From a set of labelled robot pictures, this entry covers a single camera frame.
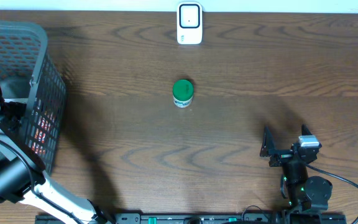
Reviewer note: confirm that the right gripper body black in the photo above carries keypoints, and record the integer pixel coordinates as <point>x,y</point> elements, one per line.
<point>281,157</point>

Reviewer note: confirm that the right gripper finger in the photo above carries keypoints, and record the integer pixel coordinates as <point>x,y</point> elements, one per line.
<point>305,131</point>
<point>268,146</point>

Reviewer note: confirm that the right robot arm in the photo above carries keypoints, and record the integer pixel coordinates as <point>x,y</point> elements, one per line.
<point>308,196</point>

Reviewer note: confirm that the grey plastic basket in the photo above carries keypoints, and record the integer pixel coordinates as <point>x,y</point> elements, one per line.
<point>27,74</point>

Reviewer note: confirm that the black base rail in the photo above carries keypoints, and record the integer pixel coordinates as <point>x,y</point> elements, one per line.
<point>252,217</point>

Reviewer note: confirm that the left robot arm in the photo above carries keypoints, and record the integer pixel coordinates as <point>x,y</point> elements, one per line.
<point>24,179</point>

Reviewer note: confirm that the orange Top candy bar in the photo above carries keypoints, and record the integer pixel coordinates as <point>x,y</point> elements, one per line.
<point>44,136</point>

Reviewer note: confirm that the green lidded jar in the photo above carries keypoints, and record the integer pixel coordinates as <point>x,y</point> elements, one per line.
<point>183,92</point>

